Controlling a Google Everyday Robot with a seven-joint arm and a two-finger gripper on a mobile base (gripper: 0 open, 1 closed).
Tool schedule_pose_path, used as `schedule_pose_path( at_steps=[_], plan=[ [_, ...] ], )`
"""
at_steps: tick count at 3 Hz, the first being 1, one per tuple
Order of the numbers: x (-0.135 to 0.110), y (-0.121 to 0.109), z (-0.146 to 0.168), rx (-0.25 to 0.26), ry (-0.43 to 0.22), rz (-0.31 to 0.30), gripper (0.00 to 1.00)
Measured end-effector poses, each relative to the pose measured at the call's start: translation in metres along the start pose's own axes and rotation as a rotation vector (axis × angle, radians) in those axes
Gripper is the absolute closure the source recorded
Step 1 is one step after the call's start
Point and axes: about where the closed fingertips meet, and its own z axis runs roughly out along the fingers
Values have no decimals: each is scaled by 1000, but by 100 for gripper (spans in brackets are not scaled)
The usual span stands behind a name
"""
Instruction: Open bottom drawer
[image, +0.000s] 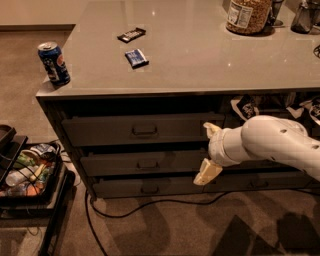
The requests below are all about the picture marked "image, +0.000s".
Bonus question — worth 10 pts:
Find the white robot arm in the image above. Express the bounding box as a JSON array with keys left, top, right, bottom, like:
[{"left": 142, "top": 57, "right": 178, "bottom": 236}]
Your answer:
[{"left": 193, "top": 115, "right": 320, "bottom": 186}]

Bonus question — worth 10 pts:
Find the blue snack packet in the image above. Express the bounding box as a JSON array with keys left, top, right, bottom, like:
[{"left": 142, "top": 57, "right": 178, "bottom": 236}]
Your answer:
[{"left": 125, "top": 49, "right": 149, "bottom": 69}]

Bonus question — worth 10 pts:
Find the blue soda can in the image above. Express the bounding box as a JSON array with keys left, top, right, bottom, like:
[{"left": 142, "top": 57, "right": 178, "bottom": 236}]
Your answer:
[{"left": 38, "top": 41, "right": 71, "bottom": 86}]

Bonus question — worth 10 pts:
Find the black floor cable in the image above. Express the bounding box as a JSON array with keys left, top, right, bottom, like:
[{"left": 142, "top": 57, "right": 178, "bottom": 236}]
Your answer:
[{"left": 83, "top": 188, "right": 320, "bottom": 256}]

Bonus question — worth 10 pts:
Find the black cart frame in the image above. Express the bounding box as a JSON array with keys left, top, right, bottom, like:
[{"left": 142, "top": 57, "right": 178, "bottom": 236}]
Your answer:
[{"left": 0, "top": 125, "right": 75, "bottom": 256}]

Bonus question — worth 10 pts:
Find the black tray of snacks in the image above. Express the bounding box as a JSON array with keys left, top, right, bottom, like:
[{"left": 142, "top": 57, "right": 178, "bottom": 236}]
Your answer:
[{"left": 0, "top": 142, "right": 62, "bottom": 205}]

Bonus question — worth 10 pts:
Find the grey drawer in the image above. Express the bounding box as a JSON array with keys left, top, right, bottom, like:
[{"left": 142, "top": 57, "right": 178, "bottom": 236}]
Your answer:
[
  {"left": 224, "top": 160, "right": 297, "bottom": 172},
  {"left": 203, "top": 171, "right": 320, "bottom": 193},
  {"left": 93, "top": 176, "right": 203, "bottom": 198},
  {"left": 222, "top": 109, "right": 320, "bottom": 140},
  {"left": 80, "top": 149, "right": 208, "bottom": 176},
  {"left": 62, "top": 112, "right": 225, "bottom": 147}
]

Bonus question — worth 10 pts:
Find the dark glass pitcher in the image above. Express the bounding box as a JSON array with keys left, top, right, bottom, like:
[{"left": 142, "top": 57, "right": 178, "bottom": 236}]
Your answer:
[{"left": 290, "top": 0, "right": 320, "bottom": 34}]

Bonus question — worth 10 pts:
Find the large popcorn jar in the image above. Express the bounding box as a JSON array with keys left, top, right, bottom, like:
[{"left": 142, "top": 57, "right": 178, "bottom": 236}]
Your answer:
[{"left": 226, "top": 0, "right": 271, "bottom": 35}]

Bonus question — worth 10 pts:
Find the black white chip bag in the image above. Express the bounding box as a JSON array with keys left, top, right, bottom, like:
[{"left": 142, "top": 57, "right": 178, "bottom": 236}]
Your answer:
[
  {"left": 231, "top": 95, "right": 259, "bottom": 121},
  {"left": 287, "top": 96, "right": 320, "bottom": 126}
]

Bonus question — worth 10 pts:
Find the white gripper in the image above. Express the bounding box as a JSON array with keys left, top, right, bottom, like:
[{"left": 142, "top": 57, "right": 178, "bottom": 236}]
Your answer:
[{"left": 193, "top": 122, "right": 249, "bottom": 186}]

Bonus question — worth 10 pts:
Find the dark glass stem object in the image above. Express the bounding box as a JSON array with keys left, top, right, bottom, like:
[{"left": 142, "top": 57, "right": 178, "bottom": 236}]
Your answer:
[{"left": 267, "top": 0, "right": 284, "bottom": 27}]

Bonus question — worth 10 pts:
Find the black candy bar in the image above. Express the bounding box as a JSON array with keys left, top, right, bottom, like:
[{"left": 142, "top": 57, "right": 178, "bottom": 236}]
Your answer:
[{"left": 117, "top": 27, "right": 146, "bottom": 43}]

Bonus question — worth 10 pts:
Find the grey drawer cabinet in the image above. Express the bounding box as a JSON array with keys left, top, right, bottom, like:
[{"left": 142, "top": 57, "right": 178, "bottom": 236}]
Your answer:
[{"left": 37, "top": 0, "right": 320, "bottom": 198}]

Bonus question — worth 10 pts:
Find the black wire object on counter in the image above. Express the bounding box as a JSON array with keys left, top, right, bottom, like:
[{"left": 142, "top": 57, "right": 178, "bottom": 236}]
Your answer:
[{"left": 313, "top": 45, "right": 320, "bottom": 58}]

